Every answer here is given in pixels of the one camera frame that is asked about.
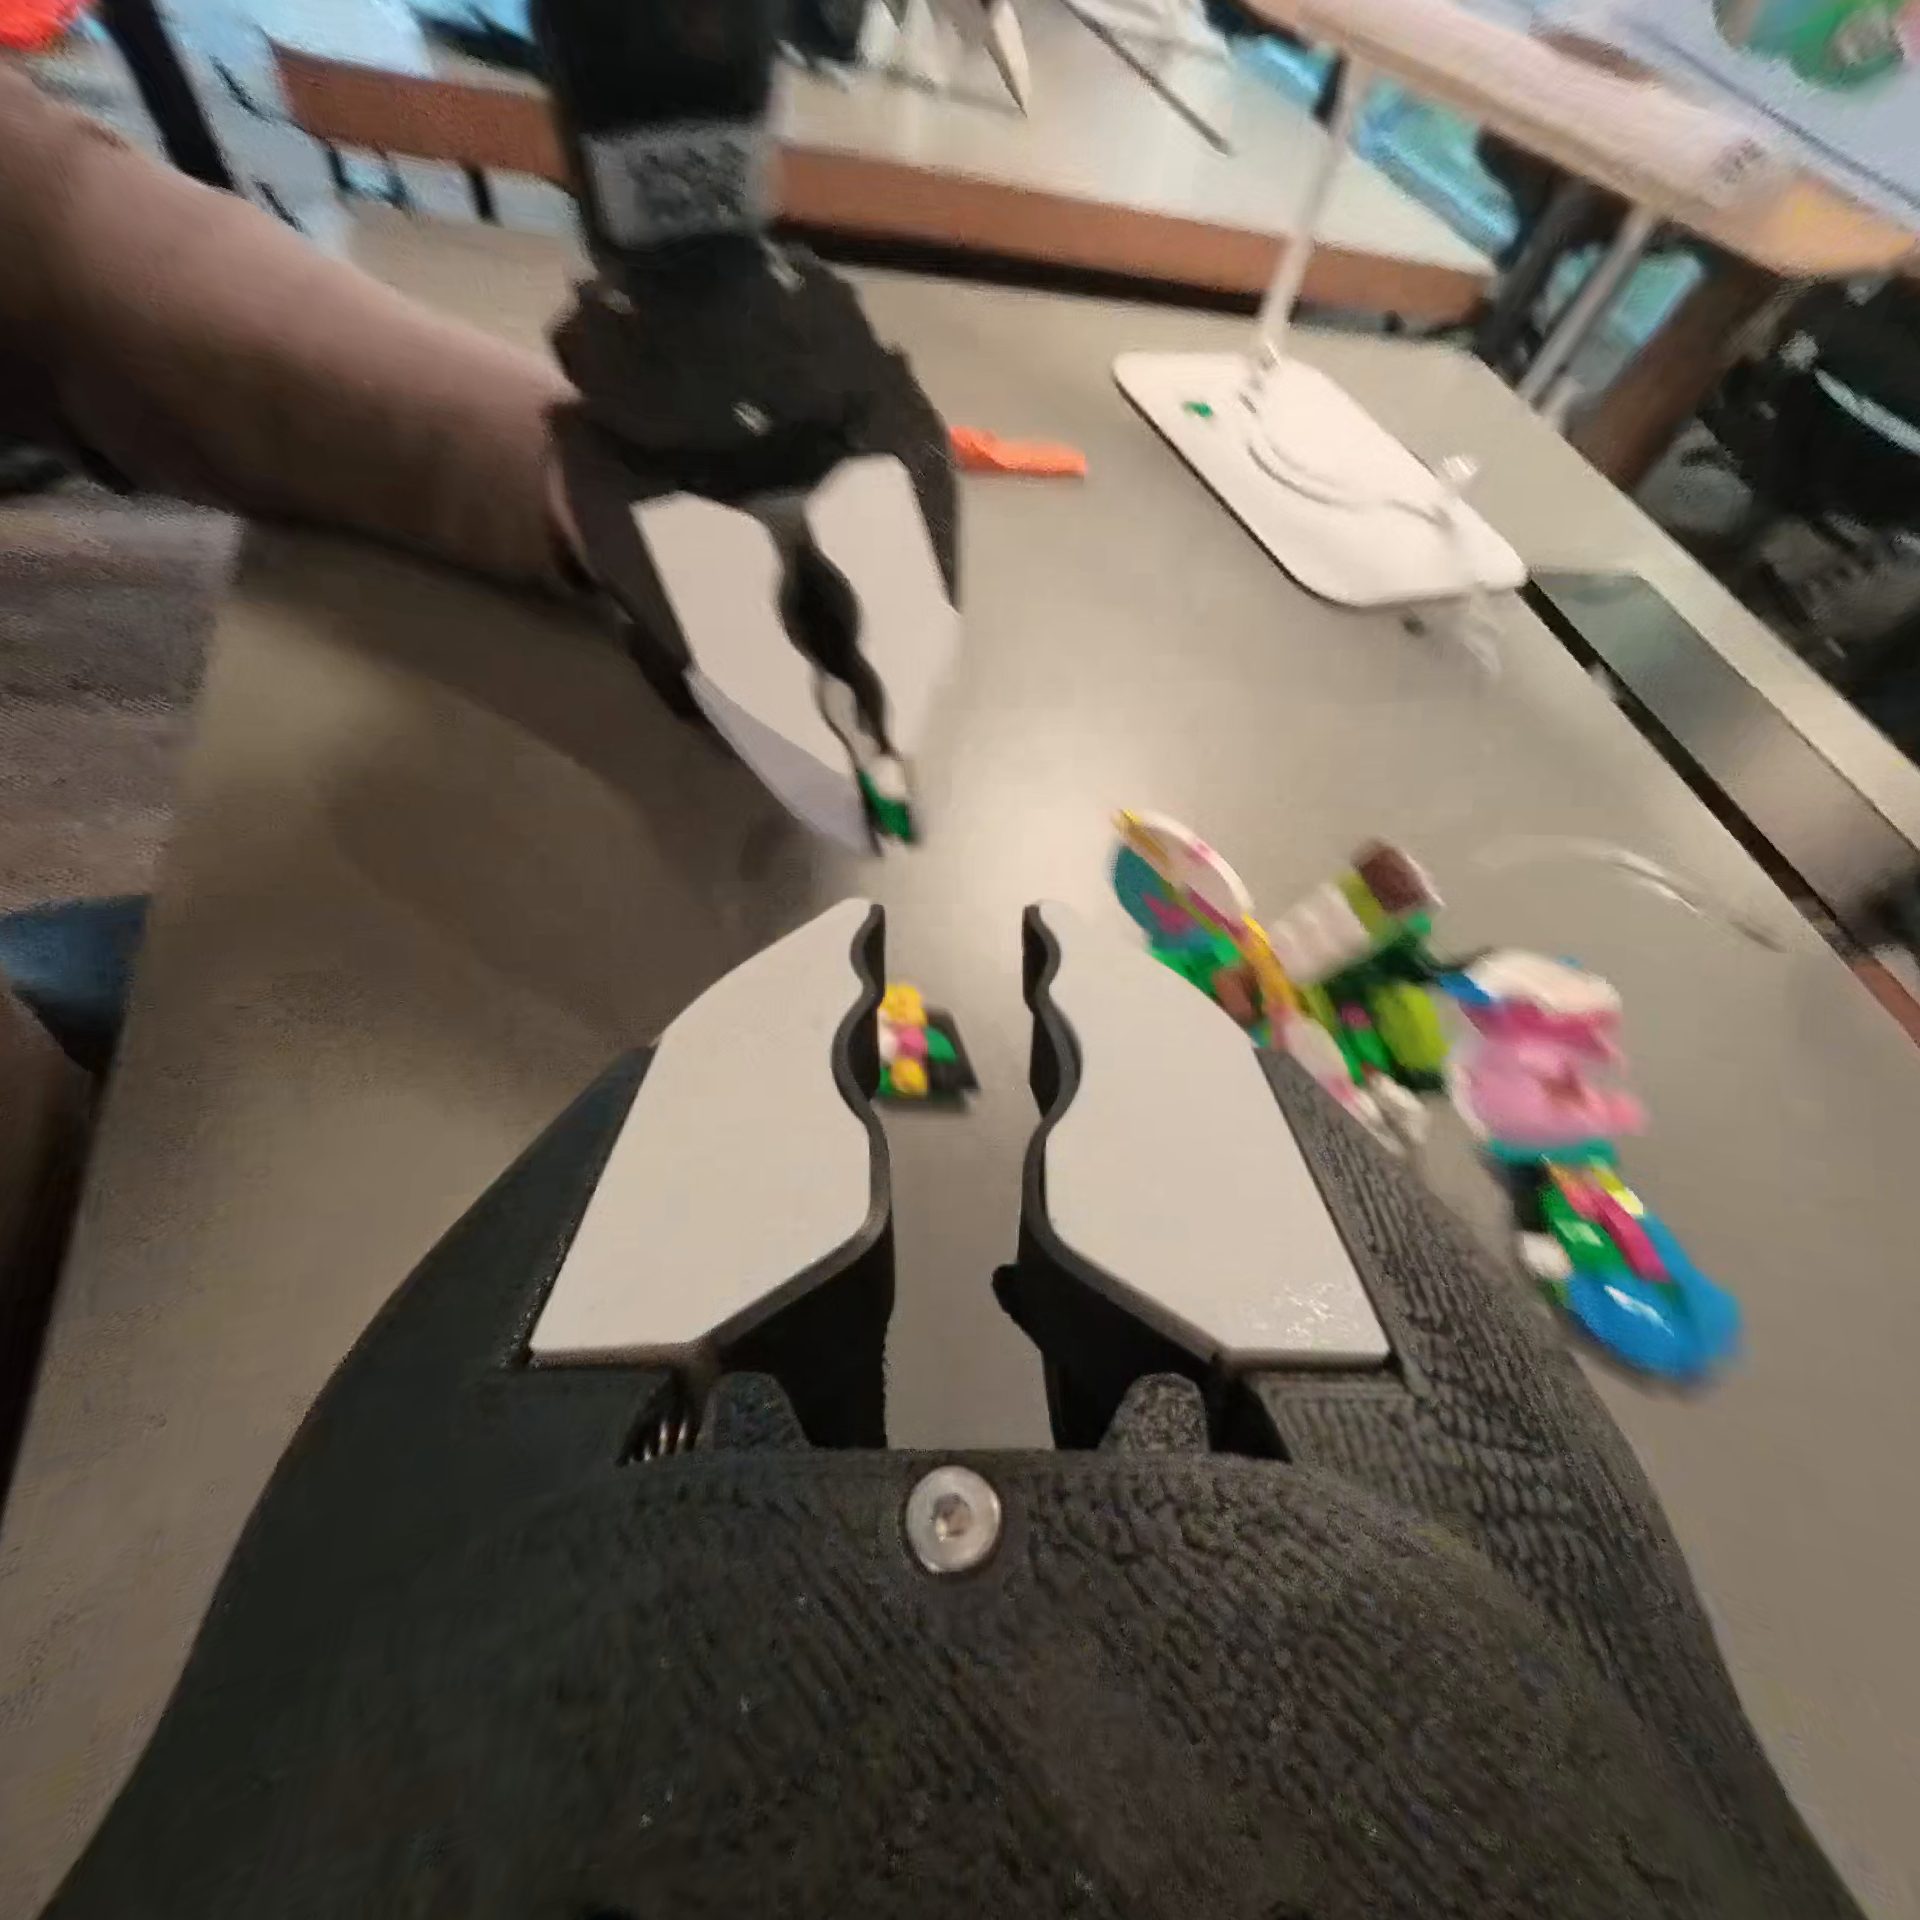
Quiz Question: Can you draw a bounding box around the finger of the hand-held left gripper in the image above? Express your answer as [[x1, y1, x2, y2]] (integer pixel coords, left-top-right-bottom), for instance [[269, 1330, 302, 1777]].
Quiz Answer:
[[787, 455, 965, 759], [626, 491, 875, 854]]

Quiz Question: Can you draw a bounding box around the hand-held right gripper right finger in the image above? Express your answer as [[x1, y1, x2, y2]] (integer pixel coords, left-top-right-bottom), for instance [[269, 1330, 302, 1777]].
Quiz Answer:
[[992, 901, 1395, 1368]]

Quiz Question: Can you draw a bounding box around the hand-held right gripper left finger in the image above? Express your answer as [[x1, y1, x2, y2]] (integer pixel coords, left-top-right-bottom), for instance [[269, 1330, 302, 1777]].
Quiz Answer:
[[528, 901, 898, 1368]]

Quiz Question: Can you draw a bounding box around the small yellow pink lego piece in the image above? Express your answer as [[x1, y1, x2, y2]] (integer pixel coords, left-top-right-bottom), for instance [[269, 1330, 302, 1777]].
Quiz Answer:
[[872, 983, 980, 1114]]

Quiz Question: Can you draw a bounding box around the person's left forearm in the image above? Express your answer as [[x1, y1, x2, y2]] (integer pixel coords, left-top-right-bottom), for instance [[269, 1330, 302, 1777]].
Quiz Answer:
[[0, 66, 590, 589]]

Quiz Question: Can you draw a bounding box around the colourful lego butterfly model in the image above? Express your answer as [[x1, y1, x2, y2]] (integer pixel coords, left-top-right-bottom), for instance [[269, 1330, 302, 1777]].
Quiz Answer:
[[1107, 806, 1748, 1390]]

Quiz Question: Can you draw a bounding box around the lego instruction booklet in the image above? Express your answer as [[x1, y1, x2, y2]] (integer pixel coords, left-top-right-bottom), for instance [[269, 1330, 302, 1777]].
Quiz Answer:
[[1516, 0, 1920, 219]]

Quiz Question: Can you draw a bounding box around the orange brick separator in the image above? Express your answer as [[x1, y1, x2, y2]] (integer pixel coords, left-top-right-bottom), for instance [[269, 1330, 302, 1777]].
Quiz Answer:
[[948, 425, 1091, 481]]

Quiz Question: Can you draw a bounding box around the wood-edged grey table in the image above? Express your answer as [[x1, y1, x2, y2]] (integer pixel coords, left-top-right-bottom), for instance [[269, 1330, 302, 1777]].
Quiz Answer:
[[274, 0, 1501, 328]]

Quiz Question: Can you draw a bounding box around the white book stand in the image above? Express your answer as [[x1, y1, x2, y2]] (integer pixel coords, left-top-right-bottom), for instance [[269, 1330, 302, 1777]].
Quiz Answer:
[[1114, 0, 1920, 614]]

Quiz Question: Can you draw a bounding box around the black office chair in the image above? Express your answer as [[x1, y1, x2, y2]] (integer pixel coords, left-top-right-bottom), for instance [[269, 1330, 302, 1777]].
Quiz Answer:
[[1635, 269, 1920, 691]]

